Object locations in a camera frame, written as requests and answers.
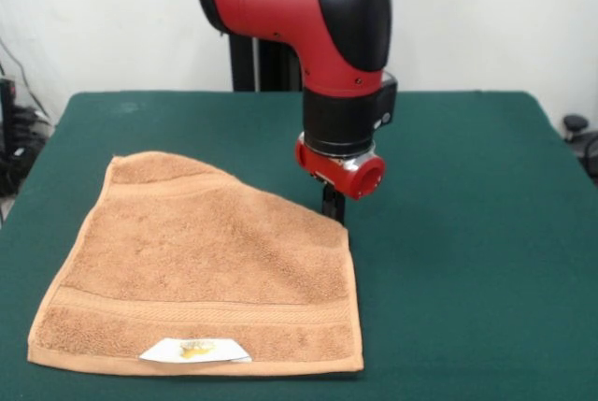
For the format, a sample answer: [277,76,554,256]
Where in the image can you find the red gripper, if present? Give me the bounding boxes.
[293,133,387,226]

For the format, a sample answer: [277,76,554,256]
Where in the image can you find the dark green table cloth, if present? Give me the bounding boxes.
[0,90,598,401]

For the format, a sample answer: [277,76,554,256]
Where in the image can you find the orange terry towel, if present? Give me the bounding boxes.
[27,150,365,377]

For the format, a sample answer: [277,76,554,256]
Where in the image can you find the black equipment stack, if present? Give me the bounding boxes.
[0,76,53,197]

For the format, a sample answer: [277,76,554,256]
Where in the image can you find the grey cable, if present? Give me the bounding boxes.
[0,38,50,117]

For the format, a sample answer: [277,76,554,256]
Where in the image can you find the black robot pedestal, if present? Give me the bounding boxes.
[217,0,404,93]

